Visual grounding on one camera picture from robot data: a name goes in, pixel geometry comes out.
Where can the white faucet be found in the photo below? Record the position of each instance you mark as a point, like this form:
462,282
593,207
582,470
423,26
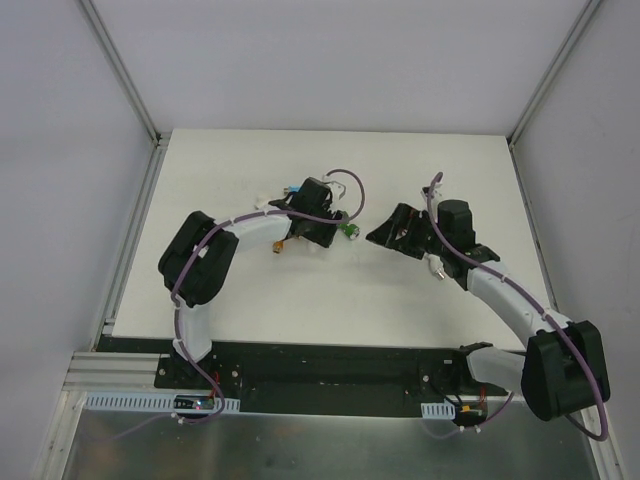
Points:
436,267

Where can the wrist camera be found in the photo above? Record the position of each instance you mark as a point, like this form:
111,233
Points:
338,190
432,195

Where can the yellow faucet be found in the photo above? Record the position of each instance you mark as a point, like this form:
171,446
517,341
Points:
279,246

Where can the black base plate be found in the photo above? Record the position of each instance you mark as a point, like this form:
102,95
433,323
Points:
300,379

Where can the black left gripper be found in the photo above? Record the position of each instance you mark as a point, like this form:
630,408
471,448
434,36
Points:
325,228

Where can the white cable duct right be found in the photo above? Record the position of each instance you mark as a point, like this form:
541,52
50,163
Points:
438,411

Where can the second white elbow fitting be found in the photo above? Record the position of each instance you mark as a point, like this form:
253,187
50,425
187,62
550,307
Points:
262,203

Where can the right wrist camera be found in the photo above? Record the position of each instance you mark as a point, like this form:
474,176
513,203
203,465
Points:
432,195

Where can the green faucet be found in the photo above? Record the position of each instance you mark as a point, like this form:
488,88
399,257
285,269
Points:
350,230

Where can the white cable duct left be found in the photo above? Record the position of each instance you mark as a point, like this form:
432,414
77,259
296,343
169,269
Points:
160,403

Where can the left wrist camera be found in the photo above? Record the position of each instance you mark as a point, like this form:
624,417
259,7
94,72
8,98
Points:
338,190

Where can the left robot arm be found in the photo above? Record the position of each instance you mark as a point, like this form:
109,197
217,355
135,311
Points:
196,262

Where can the aluminium frame post right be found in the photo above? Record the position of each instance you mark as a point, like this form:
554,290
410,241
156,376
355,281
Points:
573,37

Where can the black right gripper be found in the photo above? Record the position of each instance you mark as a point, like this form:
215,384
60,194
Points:
413,234

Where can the white cable duct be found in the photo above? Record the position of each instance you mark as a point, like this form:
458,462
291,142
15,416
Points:
160,403
438,411

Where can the aluminium frame post left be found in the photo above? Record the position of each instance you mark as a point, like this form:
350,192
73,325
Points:
120,71

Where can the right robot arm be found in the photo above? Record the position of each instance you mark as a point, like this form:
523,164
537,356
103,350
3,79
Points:
563,368

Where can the aluminium frame post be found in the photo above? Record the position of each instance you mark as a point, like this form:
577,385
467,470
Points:
120,71
573,37

